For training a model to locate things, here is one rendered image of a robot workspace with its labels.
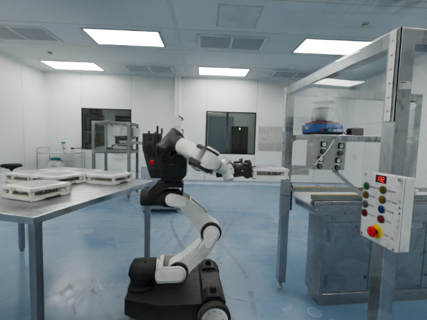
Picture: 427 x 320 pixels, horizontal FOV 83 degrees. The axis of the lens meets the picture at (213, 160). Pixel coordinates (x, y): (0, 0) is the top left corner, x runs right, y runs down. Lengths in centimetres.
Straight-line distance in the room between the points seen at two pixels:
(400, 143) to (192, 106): 597
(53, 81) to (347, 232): 743
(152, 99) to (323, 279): 592
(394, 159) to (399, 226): 26
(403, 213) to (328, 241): 100
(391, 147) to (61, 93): 745
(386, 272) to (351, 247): 88
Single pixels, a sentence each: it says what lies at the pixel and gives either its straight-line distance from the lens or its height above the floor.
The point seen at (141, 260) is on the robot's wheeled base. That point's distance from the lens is 184.
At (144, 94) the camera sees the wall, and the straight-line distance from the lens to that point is 699.
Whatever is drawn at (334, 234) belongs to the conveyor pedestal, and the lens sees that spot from 200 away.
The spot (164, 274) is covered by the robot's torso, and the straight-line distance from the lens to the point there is 179.
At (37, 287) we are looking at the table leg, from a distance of 149.
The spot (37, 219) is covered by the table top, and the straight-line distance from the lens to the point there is 135.
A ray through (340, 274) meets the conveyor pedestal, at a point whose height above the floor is 24.
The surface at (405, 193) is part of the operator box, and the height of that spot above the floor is 101.
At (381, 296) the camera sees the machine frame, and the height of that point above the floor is 58.
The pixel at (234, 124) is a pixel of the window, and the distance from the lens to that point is 676.
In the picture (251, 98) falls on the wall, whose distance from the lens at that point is 691.
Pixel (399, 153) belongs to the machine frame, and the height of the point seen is 115.
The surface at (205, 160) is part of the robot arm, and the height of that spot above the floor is 107.
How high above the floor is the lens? 117
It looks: 4 degrees down
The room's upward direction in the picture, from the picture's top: 2 degrees clockwise
